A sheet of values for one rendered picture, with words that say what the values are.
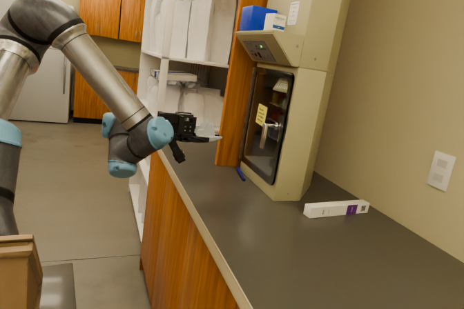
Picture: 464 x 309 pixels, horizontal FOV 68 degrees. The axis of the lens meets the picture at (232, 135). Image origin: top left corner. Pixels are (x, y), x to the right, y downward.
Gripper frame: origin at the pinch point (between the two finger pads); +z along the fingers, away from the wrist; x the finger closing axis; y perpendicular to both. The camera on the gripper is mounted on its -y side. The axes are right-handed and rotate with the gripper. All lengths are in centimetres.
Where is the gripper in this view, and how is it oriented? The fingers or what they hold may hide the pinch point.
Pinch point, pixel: (216, 138)
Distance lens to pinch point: 112.6
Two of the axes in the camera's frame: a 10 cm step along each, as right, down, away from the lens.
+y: 1.5, -9.6, -2.2
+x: -3.6, -2.6, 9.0
